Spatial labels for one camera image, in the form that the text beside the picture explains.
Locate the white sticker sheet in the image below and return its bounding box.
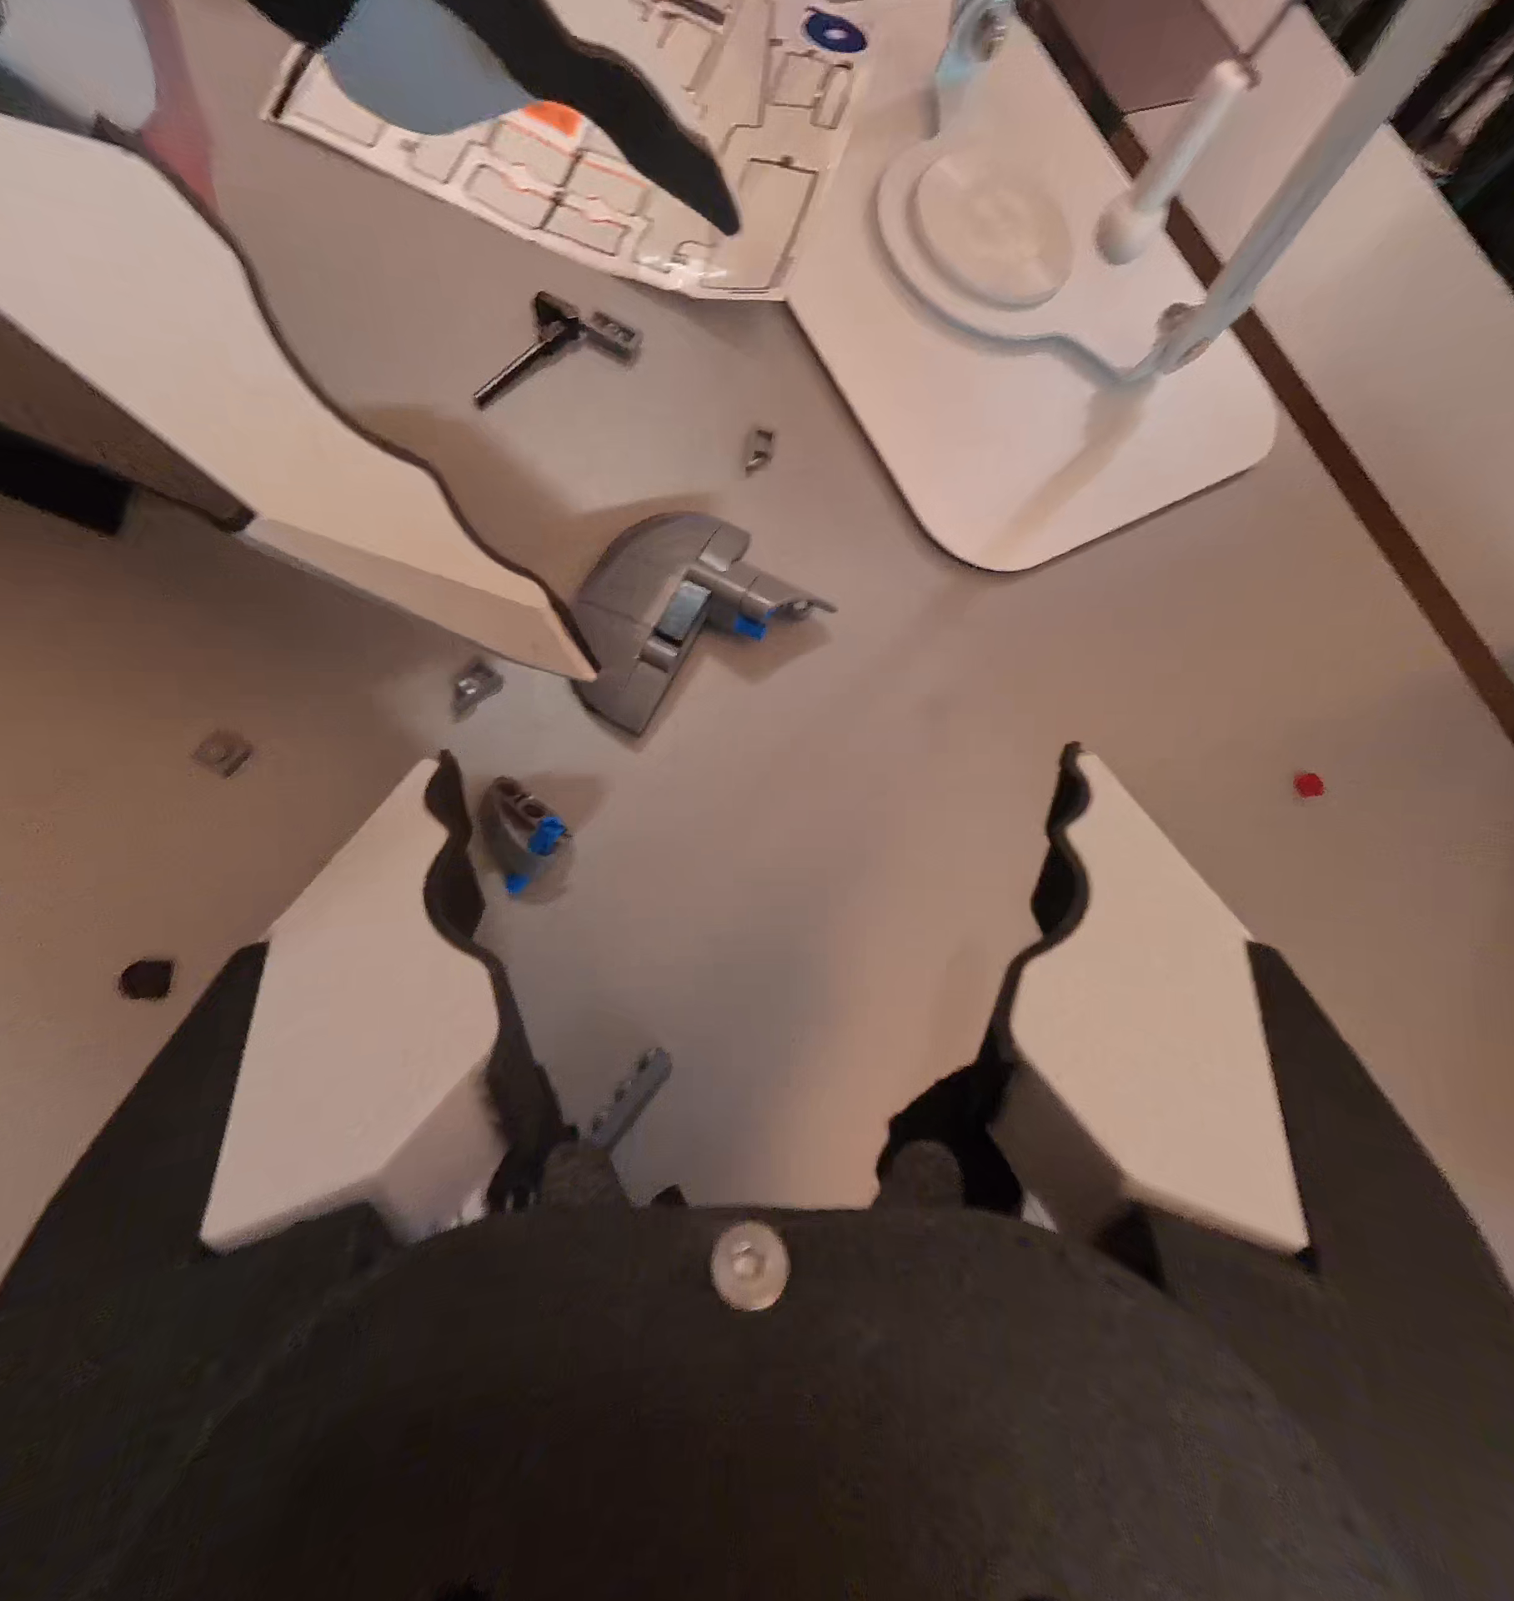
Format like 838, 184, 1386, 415
261, 0, 875, 301

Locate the grey plate with holes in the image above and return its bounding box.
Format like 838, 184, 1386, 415
582, 1047, 675, 1152

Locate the black axle connector piece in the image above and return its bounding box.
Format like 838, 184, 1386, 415
473, 291, 588, 410

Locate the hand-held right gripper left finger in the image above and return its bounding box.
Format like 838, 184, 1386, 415
199, 748, 578, 1255

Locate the dark grey triangular beam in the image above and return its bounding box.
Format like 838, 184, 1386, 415
477, 775, 574, 899

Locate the clear round lens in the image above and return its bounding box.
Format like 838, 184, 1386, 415
914, 147, 1075, 308

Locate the grey curved brick assembly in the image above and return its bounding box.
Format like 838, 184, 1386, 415
574, 512, 840, 740

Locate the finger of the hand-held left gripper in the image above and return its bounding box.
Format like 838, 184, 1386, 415
0, 99, 603, 682
446, 0, 747, 240

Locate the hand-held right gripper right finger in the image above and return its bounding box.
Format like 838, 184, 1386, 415
881, 740, 1315, 1255

